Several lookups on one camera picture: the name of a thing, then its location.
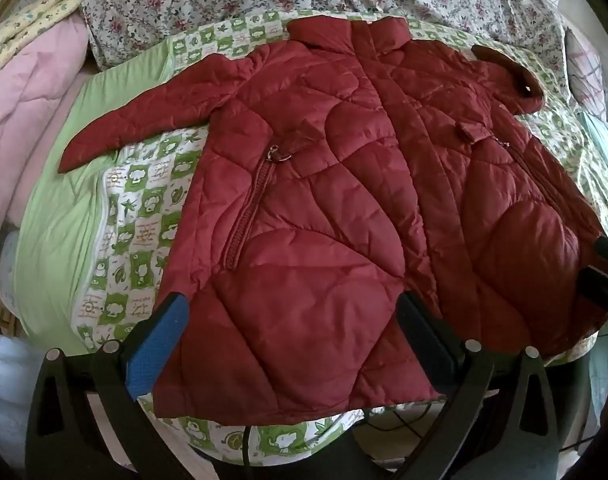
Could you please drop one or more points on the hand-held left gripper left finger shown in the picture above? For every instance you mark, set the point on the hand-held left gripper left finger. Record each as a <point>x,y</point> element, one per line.
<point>156,345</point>

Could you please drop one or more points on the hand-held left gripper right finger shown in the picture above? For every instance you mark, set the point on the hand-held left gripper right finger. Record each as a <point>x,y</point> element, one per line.
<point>428,340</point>

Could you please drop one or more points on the red quilted jacket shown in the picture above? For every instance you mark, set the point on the red quilted jacket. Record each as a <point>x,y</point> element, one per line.
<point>334,210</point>

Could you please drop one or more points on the yellow floral cloth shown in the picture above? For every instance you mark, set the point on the yellow floral cloth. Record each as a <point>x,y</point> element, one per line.
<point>29,20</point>

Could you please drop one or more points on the light teal cloth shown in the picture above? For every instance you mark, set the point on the light teal cloth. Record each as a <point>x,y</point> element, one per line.
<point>603,155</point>

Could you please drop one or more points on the white fluffy cloth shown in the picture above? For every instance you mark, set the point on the white fluffy cloth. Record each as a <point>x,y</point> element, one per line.
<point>9,390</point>

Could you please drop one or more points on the green checkered blanket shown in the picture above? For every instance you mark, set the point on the green checkered blanket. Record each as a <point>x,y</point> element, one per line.
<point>139,210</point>

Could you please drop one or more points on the pink quilt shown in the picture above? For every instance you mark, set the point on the pink quilt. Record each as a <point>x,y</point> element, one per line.
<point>29,100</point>

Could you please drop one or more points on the pink striped pillow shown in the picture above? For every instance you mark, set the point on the pink striped pillow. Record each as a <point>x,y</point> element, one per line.
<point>583,65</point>

